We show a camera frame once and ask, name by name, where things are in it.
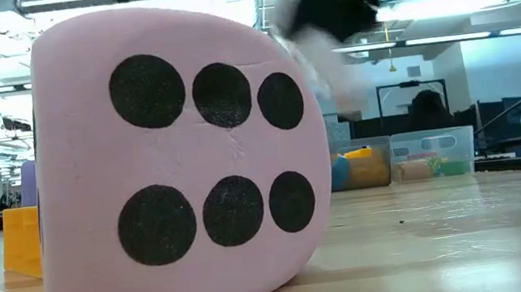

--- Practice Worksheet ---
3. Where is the large yellow toy brick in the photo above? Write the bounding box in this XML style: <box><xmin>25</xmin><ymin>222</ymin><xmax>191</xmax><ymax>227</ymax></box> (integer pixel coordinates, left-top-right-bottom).
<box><xmin>341</xmin><ymin>144</ymin><xmax>375</xmax><ymax>162</ymax></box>

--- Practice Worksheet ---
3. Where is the blue figure toy brick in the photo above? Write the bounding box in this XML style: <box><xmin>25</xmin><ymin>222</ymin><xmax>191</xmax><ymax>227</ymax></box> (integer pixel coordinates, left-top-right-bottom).
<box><xmin>326</xmin><ymin>153</ymin><xmax>354</xmax><ymax>192</ymax></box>

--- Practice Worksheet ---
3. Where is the pink foam die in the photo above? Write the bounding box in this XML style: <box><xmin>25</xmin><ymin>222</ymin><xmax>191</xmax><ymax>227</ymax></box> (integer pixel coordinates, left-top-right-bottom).
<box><xmin>7</xmin><ymin>0</ymin><xmax>349</xmax><ymax>292</ymax></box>

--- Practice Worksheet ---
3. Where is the orange-yellow toy brick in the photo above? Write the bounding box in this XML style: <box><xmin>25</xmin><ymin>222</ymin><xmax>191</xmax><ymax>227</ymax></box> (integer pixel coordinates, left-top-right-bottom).
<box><xmin>348</xmin><ymin>154</ymin><xmax>392</xmax><ymax>190</ymax></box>

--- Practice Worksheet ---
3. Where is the brown toy brick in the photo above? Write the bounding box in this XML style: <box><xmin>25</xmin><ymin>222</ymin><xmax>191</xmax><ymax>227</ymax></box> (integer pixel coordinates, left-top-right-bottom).
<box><xmin>396</xmin><ymin>158</ymin><xmax>435</xmax><ymax>183</ymax></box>

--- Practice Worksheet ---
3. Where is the purple foam die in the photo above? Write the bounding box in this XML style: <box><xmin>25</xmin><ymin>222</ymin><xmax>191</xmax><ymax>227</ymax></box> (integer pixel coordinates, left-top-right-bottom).
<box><xmin>15</xmin><ymin>158</ymin><xmax>42</xmax><ymax>209</ymax></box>

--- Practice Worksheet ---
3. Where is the person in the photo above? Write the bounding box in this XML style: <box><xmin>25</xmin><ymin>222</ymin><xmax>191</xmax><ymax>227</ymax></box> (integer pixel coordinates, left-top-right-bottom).
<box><xmin>404</xmin><ymin>85</ymin><xmax>459</xmax><ymax>133</ymax></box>

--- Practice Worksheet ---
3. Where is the dark grey translucent bin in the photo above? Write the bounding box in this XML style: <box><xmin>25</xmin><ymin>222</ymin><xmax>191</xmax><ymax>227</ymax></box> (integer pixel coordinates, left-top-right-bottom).
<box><xmin>325</xmin><ymin>133</ymin><xmax>397</xmax><ymax>194</ymax></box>

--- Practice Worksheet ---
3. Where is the clear plastic bin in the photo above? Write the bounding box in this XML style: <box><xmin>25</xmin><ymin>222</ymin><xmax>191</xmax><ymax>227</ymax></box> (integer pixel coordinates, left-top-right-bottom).
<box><xmin>386</xmin><ymin>123</ymin><xmax>480</xmax><ymax>185</ymax></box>

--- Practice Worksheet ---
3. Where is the black computer monitor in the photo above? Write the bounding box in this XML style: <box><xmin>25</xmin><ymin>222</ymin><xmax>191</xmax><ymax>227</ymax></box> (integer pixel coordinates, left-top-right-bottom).
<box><xmin>451</xmin><ymin>95</ymin><xmax>521</xmax><ymax>151</ymax></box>

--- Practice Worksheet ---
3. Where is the light yellow hollow brick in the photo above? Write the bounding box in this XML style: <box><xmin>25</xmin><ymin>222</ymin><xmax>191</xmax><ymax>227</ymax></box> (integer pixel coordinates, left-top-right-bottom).
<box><xmin>0</xmin><ymin>203</ymin><xmax>49</xmax><ymax>284</ymax></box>

